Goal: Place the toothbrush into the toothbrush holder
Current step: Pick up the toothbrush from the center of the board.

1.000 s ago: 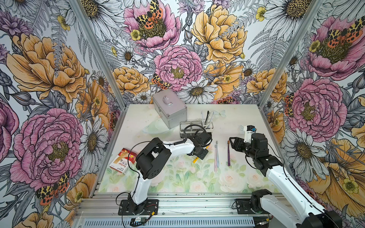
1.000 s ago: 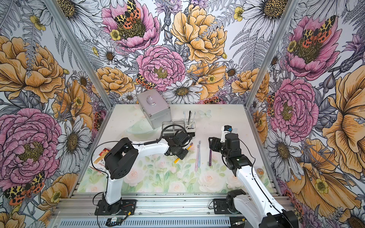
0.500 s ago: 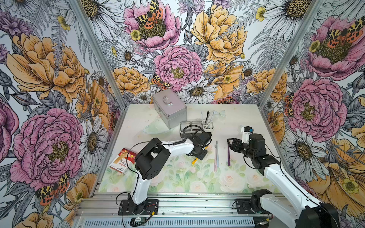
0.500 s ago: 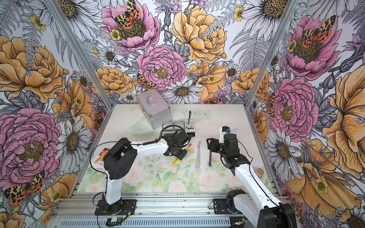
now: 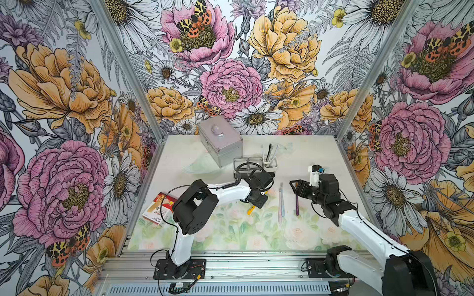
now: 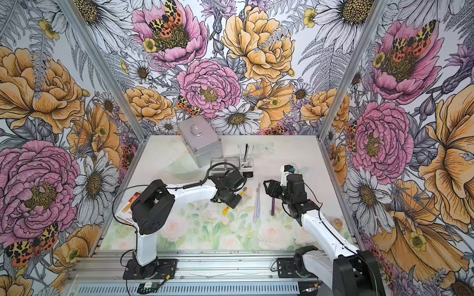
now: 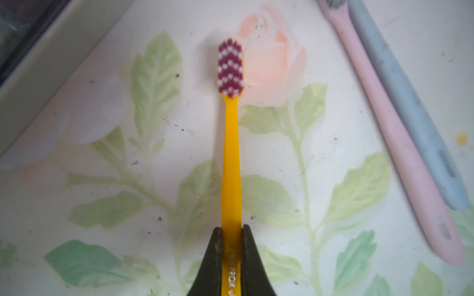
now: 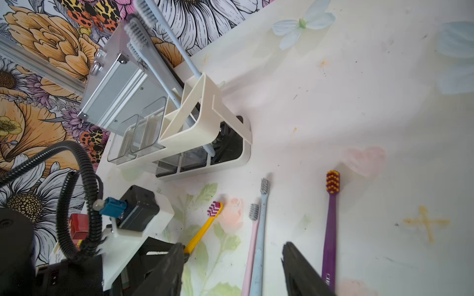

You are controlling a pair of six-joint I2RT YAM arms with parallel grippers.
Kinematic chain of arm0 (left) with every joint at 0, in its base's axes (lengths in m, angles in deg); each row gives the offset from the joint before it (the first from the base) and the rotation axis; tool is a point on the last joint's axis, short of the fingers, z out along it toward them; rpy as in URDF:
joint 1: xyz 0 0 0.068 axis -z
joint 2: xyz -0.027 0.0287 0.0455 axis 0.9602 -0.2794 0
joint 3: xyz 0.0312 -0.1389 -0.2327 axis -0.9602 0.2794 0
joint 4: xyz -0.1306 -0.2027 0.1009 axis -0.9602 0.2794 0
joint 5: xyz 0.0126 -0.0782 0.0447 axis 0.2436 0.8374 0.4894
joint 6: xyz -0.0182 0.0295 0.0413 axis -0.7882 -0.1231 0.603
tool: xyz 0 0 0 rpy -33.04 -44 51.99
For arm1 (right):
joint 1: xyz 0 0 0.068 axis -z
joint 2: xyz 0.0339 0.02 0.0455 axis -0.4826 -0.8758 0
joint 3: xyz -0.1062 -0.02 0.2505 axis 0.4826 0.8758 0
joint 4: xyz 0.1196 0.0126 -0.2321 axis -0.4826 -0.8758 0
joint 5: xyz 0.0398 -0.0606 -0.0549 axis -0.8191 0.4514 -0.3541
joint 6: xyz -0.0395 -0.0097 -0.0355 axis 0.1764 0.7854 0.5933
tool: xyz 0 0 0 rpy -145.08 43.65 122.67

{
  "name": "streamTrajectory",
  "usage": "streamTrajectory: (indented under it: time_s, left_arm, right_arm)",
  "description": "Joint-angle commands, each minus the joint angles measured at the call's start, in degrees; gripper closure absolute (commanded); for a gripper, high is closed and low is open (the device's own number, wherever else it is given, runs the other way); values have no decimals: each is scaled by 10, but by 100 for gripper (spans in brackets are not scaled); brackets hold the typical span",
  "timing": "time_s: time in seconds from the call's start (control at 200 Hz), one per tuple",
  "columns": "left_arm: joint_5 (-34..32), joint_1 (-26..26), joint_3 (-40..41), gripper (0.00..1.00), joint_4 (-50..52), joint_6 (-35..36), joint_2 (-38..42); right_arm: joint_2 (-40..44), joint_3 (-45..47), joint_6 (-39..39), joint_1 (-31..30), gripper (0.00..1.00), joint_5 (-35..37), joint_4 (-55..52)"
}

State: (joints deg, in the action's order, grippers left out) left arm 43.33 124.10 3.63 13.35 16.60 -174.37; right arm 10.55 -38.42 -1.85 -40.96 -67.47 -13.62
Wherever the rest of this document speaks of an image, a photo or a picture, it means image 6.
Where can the cream toothbrush holder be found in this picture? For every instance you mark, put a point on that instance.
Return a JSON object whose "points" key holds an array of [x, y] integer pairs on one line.
{"points": [[221, 165]]}

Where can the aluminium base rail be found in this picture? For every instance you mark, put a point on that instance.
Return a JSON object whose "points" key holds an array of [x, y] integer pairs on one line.
{"points": [[199, 273]]}

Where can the pale blue toothbrush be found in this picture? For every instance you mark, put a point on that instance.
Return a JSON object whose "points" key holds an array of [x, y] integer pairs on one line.
{"points": [[258, 200]]}

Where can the silver pink metal case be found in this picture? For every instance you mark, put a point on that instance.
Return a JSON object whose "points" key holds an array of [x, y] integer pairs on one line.
{"points": [[201, 140]]}

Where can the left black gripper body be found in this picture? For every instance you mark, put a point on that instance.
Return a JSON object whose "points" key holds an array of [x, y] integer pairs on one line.
{"points": [[231, 199]]}

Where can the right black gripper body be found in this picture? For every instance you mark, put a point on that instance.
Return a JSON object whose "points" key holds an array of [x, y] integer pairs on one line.
{"points": [[281, 192]]}

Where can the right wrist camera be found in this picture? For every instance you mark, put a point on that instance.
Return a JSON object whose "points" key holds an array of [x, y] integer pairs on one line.
{"points": [[285, 171]]}

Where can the red white small box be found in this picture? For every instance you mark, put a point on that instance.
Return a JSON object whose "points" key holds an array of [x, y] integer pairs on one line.
{"points": [[124, 213]]}

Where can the black toothbrush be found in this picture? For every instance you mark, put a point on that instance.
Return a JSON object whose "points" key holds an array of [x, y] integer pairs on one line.
{"points": [[245, 153]]}

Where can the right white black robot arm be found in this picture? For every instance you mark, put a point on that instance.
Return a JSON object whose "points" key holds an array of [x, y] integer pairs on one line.
{"points": [[339, 264]]}

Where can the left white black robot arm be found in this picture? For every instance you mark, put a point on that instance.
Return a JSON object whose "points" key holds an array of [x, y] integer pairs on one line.
{"points": [[152, 208]]}

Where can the yellow toothbrush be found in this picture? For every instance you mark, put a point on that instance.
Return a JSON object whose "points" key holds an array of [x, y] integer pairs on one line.
{"points": [[226, 210]]}

